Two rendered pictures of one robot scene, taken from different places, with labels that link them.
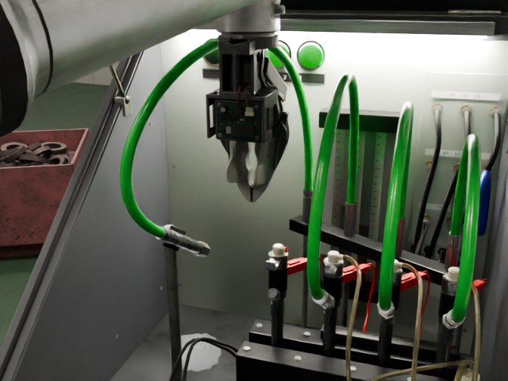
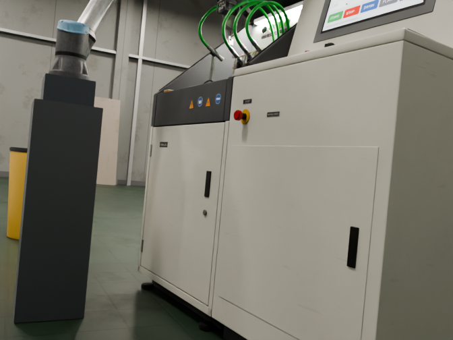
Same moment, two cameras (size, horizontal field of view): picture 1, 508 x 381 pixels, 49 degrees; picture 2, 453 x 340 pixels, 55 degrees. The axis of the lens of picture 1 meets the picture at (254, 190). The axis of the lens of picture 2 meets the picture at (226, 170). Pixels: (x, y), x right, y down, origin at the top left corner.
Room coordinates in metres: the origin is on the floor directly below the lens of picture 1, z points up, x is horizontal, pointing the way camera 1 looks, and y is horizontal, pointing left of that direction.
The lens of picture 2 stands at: (-0.86, -1.30, 0.61)
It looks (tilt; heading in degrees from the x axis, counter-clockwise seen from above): 0 degrees down; 39
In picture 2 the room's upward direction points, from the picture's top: 5 degrees clockwise
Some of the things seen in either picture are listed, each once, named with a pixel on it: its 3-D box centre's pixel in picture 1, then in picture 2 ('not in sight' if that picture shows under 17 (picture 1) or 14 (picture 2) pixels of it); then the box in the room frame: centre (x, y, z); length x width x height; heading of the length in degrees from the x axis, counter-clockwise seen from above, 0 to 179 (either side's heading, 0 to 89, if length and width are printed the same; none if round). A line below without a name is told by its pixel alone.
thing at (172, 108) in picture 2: not in sight; (189, 106); (0.50, 0.04, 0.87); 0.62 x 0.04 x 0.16; 73
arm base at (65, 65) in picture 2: not in sight; (69, 67); (0.06, 0.27, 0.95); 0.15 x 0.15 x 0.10
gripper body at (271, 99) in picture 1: (246, 88); (229, 2); (0.67, 0.01, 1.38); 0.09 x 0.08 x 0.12; 163
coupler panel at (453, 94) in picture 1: (456, 166); not in sight; (0.91, -0.34, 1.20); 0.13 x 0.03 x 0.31; 73
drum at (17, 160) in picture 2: not in sight; (36, 193); (0.74, 1.74, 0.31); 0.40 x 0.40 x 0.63
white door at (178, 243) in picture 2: not in sight; (177, 204); (0.48, 0.04, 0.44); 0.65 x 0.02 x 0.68; 73
